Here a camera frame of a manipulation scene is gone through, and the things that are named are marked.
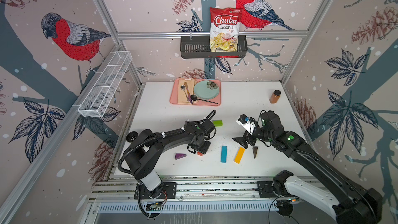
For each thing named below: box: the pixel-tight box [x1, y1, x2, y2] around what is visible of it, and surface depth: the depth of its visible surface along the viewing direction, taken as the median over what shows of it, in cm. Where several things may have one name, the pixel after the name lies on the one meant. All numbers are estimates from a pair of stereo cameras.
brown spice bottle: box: [269, 89, 282, 104], surface depth 106 cm
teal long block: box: [220, 145, 228, 164], surface depth 87 cm
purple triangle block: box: [174, 153, 187, 160], surface depth 86 cm
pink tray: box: [169, 77, 222, 106], surface depth 116 cm
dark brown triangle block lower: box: [252, 146, 259, 159], surface depth 87 cm
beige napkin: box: [177, 78, 199, 105], surface depth 117 cm
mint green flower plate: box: [193, 79, 220, 100], surface depth 118 cm
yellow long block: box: [233, 146, 246, 165], surface depth 87 cm
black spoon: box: [190, 94, 219, 105], surface depth 113 cm
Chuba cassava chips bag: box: [209, 7, 241, 53], surface depth 87 cm
